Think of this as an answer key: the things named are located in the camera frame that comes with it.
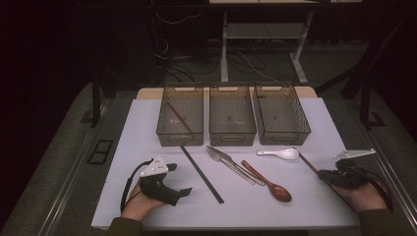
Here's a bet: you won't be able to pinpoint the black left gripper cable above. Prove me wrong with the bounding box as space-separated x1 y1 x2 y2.
120 158 154 213

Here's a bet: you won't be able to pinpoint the white ceramic spoon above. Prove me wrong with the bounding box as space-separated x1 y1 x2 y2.
256 147 300 161

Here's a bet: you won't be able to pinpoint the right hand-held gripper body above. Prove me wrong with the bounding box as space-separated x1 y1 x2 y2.
330 147 377 190

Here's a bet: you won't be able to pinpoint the person's right hand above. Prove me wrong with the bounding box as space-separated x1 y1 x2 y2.
330 182 388 214

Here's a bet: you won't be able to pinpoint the black floor cables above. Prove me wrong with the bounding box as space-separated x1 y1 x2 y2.
151 11 227 83

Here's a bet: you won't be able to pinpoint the grey metal floor rail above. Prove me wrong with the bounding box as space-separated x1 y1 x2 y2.
357 127 417 227
38 107 111 236

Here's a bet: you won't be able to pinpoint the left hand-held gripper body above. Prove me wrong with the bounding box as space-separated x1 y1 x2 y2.
139 155 181 207

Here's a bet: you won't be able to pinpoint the person's left hand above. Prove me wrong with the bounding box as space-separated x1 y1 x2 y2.
121 183 166 222

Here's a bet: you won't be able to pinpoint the metal fork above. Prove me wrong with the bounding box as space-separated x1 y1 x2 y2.
206 148 257 186

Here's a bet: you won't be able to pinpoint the white desk frame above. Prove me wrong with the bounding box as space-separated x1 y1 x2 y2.
209 0 363 85

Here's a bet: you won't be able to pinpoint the metal knife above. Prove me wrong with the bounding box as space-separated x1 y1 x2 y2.
206 145 267 187

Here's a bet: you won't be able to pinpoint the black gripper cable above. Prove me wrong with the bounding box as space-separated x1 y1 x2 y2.
355 166 394 213
120 158 154 213

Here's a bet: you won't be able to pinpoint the black metal stand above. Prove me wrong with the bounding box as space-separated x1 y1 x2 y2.
82 73 111 129
358 83 387 131

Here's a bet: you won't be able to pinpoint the dark floor socket plate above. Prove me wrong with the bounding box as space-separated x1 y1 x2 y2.
87 139 115 165

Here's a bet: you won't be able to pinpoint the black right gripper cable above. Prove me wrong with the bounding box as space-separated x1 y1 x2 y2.
355 166 394 213

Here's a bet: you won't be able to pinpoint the brown wooden spoon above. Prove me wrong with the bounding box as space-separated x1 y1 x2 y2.
240 159 293 204

